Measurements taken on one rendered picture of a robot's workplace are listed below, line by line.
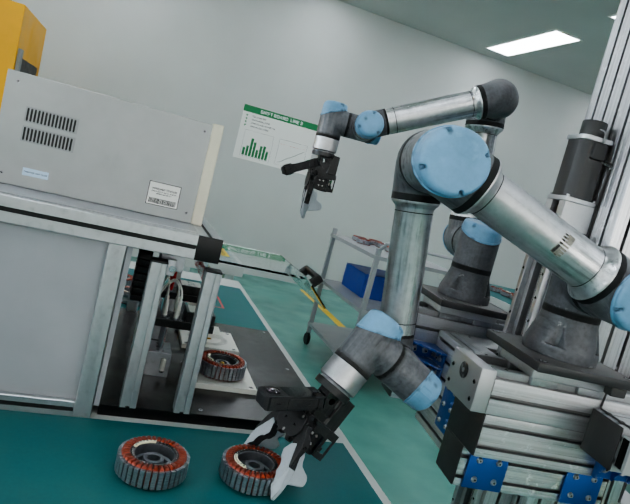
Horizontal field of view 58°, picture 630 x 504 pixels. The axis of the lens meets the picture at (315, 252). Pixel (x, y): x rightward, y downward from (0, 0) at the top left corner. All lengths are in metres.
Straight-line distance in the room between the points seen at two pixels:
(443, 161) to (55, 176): 0.70
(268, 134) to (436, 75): 2.22
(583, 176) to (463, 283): 0.43
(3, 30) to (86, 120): 3.70
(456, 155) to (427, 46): 6.53
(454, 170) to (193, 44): 5.83
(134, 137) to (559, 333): 0.92
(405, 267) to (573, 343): 0.37
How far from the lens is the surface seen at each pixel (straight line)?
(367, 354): 1.00
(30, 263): 1.08
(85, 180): 1.17
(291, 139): 6.78
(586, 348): 1.27
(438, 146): 0.96
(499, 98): 1.72
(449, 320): 1.68
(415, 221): 1.11
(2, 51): 4.84
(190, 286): 1.51
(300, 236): 6.91
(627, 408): 1.38
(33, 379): 1.14
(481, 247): 1.68
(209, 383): 1.29
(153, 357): 1.30
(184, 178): 1.17
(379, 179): 7.16
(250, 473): 0.99
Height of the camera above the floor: 1.26
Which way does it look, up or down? 7 degrees down
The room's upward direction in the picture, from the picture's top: 14 degrees clockwise
